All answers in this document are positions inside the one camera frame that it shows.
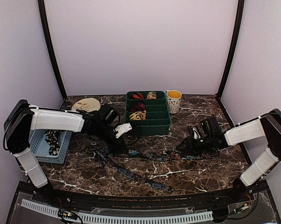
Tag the right black frame post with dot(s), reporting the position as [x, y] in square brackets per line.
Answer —
[232, 48]

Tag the black frame post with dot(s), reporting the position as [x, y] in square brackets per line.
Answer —
[232, 48]
[50, 48]

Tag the black white patterned tie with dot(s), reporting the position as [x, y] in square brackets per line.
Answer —
[52, 140]

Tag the floral cream rolled tie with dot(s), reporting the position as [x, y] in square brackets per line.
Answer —
[152, 95]

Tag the round bird-pattern plate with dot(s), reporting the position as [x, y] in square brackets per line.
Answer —
[87, 104]

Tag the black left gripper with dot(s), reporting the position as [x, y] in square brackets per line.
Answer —
[116, 147]

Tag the maroon navy striped rolled tie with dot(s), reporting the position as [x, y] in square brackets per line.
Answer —
[137, 107]

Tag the yellow patterned rolled tie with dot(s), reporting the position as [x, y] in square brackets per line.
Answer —
[138, 116]

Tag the white slotted cable duct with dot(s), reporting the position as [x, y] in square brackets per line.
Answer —
[70, 217]

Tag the green compartment organizer tray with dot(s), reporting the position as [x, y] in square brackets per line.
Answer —
[158, 117]

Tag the left black frame post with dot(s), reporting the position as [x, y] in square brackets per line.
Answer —
[50, 48]

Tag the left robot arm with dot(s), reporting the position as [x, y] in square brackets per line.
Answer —
[25, 118]

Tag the red navy striped rolled tie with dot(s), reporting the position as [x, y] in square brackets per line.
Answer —
[137, 95]

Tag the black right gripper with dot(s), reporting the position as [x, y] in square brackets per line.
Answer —
[190, 146]

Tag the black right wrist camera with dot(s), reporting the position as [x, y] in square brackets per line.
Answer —
[211, 127]

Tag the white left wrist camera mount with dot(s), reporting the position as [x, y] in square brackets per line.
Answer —
[121, 129]

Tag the light blue plastic basket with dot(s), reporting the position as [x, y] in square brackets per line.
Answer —
[40, 147]

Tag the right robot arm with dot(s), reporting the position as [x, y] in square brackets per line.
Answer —
[262, 133]

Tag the black front rail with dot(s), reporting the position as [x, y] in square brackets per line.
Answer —
[79, 201]

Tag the white mug yellow inside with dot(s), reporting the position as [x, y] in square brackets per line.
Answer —
[173, 98]

